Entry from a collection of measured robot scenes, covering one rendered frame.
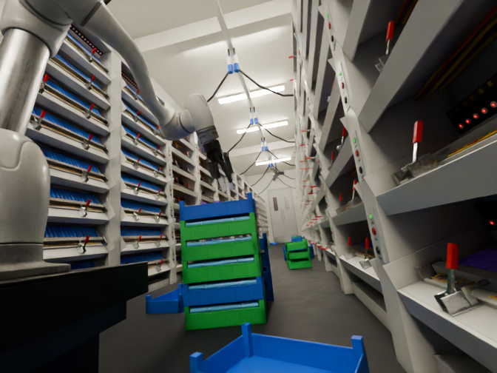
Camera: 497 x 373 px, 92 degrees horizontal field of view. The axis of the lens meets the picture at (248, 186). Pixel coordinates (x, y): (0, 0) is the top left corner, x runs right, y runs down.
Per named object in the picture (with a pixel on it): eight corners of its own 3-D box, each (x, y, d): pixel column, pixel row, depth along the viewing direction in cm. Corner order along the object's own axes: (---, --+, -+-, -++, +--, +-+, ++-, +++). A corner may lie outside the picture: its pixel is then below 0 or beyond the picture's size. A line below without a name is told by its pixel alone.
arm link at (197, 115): (221, 123, 108) (200, 133, 115) (208, 89, 106) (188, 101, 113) (206, 126, 99) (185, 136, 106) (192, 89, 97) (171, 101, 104)
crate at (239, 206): (179, 220, 96) (178, 200, 98) (194, 223, 116) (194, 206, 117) (254, 212, 94) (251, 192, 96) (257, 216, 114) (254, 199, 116)
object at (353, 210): (373, 218, 60) (345, 171, 64) (336, 226, 119) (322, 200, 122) (451, 183, 58) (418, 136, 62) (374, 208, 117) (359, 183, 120)
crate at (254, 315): (184, 330, 88) (183, 306, 89) (200, 313, 107) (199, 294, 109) (266, 323, 86) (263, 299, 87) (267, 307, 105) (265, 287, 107)
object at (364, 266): (390, 300, 56) (359, 244, 60) (342, 266, 115) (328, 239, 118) (475, 264, 54) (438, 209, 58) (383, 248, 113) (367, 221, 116)
